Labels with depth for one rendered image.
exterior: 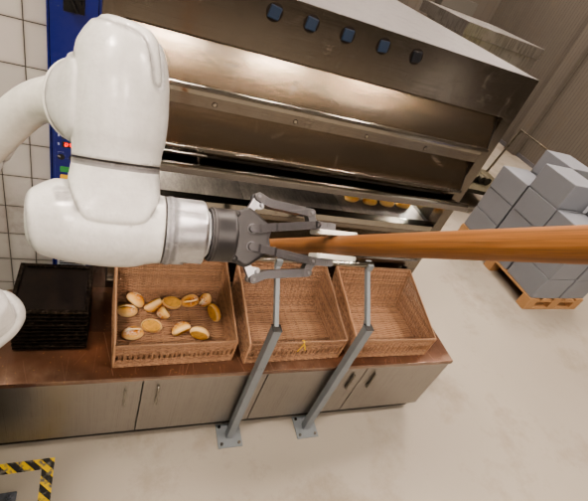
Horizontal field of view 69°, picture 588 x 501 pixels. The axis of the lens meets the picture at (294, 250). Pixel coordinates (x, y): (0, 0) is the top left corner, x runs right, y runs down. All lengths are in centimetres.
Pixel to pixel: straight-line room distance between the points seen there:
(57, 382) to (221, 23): 156
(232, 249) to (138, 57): 25
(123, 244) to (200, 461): 211
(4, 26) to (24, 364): 127
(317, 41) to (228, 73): 37
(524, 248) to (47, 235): 48
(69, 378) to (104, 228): 159
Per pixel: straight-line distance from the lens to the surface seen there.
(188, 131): 188
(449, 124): 233
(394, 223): 254
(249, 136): 194
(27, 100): 65
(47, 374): 211
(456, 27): 715
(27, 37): 180
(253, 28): 178
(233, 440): 265
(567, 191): 491
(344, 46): 190
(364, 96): 204
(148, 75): 54
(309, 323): 250
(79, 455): 256
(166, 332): 223
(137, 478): 251
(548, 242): 39
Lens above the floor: 232
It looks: 36 degrees down
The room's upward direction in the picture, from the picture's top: 23 degrees clockwise
